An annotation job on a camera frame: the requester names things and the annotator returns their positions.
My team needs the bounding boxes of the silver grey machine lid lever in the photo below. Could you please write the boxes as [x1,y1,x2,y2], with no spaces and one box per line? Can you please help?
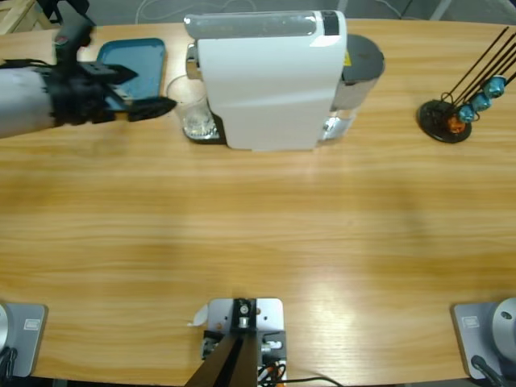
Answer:
[183,11,323,40]

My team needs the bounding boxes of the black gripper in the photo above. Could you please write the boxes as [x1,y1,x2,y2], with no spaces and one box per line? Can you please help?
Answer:
[44,62,178,126]

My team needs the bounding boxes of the grey metal frame leg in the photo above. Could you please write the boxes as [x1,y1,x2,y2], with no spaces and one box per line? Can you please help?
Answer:
[429,0,452,20]

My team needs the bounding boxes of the black wire capsule stand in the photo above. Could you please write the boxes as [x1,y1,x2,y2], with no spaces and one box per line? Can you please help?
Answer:
[417,26,516,144]

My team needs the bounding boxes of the dark aluminium post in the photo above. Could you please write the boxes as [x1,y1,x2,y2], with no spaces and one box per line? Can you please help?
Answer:
[185,298,259,387]

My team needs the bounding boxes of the thick black base cable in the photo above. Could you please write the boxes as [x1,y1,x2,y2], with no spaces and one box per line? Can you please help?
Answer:
[470,354,505,387]
[0,346,19,380]

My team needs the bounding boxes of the light wooden crate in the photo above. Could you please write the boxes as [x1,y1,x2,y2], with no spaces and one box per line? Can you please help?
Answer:
[0,0,52,35]

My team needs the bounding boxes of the white paper tag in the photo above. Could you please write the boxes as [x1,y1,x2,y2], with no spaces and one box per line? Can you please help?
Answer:
[185,304,210,327]

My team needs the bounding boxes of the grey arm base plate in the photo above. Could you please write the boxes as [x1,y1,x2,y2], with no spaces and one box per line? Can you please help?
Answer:
[0,302,49,378]
[450,297,516,380]

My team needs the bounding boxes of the white mount block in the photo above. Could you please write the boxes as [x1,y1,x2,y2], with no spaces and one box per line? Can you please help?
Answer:
[201,297,288,387]

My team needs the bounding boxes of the thin white cable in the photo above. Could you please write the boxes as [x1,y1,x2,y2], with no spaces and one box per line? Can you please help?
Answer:
[378,0,404,19]

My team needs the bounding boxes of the teal plastic tray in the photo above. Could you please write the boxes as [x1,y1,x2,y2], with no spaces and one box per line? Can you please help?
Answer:
[96,38,168,112]

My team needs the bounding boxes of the thin black cable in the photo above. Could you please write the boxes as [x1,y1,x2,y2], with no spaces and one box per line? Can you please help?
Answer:
[281,376,343,387]

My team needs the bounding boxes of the clear water tank dark lid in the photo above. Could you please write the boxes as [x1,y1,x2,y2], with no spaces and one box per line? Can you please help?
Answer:
[322,34,386,142]

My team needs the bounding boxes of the clear drinking glass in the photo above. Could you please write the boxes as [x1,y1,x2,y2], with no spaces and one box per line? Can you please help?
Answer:
[167,74,214,140]

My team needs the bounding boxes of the white capsule coffee machine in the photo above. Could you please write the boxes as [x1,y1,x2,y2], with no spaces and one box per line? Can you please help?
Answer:
[185,10,348,153]

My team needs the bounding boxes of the metal grate drip tray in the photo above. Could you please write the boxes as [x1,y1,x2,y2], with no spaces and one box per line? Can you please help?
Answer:
[183,104,227,145]

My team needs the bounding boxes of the orange cable connector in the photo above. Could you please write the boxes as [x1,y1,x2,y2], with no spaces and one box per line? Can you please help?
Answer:
[257,360,287,382]

